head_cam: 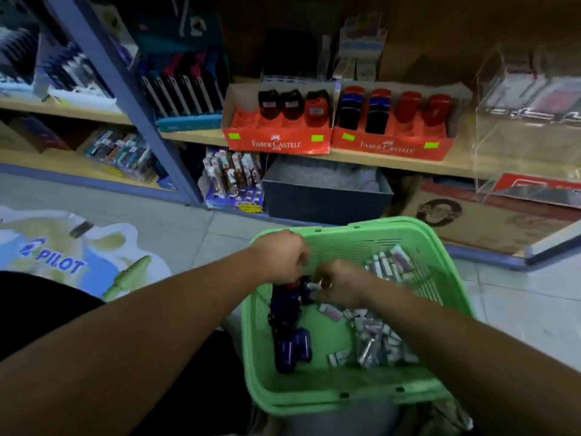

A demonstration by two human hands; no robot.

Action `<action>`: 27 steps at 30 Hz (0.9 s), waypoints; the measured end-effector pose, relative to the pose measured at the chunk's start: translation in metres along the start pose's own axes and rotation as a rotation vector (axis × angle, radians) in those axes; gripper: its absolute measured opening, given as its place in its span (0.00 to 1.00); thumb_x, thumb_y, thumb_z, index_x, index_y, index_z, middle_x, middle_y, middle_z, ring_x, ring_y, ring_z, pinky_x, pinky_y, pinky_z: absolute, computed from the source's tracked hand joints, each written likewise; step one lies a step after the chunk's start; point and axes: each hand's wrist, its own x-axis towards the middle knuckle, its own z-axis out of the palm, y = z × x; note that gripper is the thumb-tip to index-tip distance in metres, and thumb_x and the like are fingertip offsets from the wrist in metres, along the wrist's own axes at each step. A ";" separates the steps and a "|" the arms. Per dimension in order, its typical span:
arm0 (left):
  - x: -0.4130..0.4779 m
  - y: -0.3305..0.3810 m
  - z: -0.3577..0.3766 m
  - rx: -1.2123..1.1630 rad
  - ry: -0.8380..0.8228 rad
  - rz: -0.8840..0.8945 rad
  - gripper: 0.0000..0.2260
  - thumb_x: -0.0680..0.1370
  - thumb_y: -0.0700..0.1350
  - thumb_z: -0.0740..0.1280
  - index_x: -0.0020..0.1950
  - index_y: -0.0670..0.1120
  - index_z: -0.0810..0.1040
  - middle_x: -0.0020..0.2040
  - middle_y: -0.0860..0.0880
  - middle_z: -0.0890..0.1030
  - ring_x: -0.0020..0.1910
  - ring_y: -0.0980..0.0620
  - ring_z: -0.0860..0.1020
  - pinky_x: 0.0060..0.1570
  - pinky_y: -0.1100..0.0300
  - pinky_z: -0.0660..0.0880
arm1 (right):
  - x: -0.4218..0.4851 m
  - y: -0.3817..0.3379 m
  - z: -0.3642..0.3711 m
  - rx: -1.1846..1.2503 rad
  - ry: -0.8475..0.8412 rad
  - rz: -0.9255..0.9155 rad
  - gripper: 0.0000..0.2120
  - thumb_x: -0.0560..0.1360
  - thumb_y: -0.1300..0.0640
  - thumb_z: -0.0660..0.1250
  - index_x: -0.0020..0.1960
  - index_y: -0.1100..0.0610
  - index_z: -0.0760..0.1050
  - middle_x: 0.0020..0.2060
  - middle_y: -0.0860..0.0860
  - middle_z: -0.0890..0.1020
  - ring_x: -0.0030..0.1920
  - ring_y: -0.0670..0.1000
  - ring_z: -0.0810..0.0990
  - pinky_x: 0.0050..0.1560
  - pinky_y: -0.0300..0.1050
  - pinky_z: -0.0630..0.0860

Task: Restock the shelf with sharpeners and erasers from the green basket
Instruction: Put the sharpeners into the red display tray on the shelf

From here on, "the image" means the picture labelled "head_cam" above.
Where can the person's right hand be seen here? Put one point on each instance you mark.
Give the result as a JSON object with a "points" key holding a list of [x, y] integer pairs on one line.
{"points": [[345, 283]]}

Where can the person's left hand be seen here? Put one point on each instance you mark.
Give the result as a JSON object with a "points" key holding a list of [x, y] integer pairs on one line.
{"points": [[277, 256]]}

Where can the person's right fingers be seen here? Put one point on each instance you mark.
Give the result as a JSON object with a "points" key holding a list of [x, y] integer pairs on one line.
{"points": [[320, 285]]}

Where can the person's left fingers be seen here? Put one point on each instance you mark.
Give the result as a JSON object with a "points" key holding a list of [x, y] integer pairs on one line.
{"points": [[303, 263]]}

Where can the person's right forearm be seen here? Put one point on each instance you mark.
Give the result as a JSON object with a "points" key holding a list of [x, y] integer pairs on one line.
{"points": [[476, 363]]}

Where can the person's left forearm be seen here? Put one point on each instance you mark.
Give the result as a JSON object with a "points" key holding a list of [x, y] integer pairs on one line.
{"points": [[136, 340]]}

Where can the dark blue sharpener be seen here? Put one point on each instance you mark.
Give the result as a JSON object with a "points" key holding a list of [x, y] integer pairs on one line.
{"points": [[283, 308], [294, 349]]}

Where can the dark blue storage box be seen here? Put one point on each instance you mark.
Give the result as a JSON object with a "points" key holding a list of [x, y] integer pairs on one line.
{"points": [[322, 206]]}

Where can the pile of small white packets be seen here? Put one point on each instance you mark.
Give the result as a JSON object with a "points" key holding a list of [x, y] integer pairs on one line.
{"points": [[379, 340]]}

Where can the clear plastic bags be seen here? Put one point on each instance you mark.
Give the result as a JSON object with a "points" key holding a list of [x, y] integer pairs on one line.
{"points": [[327, 174]]}

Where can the green plastic shopping basket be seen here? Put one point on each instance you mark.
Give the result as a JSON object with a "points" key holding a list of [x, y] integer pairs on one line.
{"points": [[336, 390]]}

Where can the blue display box of pens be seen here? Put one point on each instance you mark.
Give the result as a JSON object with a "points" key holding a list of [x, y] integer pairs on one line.
{"points": [[231, 181]]}

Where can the red cardboard display box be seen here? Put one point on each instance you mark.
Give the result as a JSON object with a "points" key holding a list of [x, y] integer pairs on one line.
{"points": [[277, 140], [390, 145]]}

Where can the wooden shelf board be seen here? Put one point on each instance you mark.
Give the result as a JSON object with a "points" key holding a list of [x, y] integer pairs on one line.
{"points": [[390, 165]]}

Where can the red sharpener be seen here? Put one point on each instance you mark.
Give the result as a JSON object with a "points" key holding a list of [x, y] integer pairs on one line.
{"points": [[437, 110], [317, 111], [407, 108]]}

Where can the brown cardboard box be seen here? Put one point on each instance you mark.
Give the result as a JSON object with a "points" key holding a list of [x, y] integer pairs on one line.
{"points": [[481, 222]]}

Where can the black box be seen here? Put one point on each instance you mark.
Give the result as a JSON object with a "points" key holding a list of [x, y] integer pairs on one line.
{"points": [[293, 54]]}

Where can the box of colourful pens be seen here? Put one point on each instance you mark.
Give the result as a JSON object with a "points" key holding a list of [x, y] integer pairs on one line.
{"points": [[120, 152]]}

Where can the white and blue carton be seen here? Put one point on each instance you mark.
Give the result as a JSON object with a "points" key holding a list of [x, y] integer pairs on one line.
{"points": [[361, 45]]}

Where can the printed floor sticker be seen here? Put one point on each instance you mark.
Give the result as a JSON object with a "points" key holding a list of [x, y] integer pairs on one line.
{"points": [[54, 254]]}

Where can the clear acrylic display case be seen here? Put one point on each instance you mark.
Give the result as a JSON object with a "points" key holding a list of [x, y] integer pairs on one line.
{"points": [[526, 127]]}

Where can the person's black clothing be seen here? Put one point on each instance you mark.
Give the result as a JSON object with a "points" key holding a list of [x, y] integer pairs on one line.
{"points": [[41, 313]]}

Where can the rack of dark pens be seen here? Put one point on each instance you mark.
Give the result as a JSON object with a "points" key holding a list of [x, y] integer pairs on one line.
{"points": [[59, 72]]}

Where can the blue shelf base rail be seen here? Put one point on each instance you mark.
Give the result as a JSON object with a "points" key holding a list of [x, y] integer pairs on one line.
{"points": [[544, 252]]}

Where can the blue metal shelf post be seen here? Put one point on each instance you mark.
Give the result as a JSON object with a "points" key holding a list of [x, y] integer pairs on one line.
{"points": [[136, 108]]}

